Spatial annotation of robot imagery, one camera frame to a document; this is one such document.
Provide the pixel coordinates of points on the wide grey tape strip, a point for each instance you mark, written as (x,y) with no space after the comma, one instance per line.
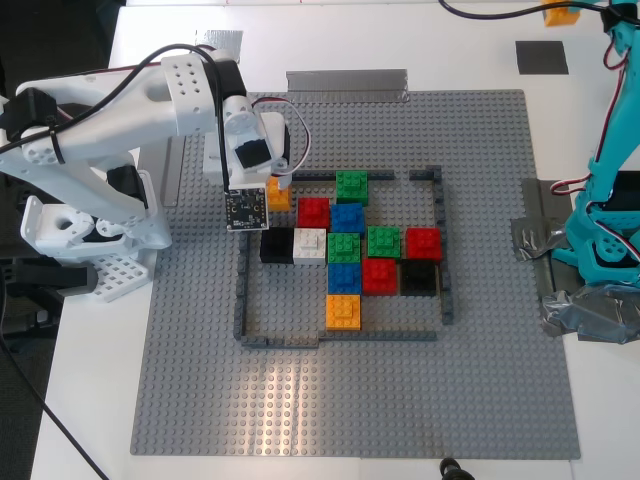
(345,85)

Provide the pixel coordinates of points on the red lego cube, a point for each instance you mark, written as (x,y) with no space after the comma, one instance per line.
(313,212)
(424,245)
(380,276)

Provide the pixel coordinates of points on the black lego cube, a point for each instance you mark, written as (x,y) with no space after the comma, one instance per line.
(276,245)
(420,277)

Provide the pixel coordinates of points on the dark grey lego wall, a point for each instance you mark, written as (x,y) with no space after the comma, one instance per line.
(242,290)
(380,336)
(422,175)
(447,300)
(315,176)
(280,343)
(439,200)

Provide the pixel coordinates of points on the black table clamp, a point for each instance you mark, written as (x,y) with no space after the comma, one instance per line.
(50,280)

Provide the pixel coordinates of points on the black knob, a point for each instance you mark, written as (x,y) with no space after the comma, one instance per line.
(452,470)

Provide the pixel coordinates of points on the crumpled grey duct tape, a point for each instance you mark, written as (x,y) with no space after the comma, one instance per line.
(530,240)

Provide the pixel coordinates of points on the green lego cube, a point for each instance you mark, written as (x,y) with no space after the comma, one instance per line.
(352,187)
(384,242)
(344,248)

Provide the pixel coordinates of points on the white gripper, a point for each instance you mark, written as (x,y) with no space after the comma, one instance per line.
(284,181)

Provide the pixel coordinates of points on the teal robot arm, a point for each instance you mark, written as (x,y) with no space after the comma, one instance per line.
(612,150)

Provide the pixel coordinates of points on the black camera circuit board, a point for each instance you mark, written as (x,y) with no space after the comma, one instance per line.
(246,210)

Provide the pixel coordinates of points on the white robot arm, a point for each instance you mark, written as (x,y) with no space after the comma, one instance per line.
(100,125)

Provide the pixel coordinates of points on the grey square patch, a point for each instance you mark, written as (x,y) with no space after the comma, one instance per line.
(542,57)

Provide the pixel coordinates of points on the white lego cube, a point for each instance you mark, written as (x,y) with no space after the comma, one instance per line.
(310,246)

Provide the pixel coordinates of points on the blue lego cube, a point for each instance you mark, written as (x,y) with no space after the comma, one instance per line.
(345,278)
(346,219)

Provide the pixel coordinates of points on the grey lego baseplate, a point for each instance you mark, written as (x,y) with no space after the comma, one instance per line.
(350,400)

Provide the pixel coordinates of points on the grey tape square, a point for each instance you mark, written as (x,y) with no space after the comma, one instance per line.
(225,42)

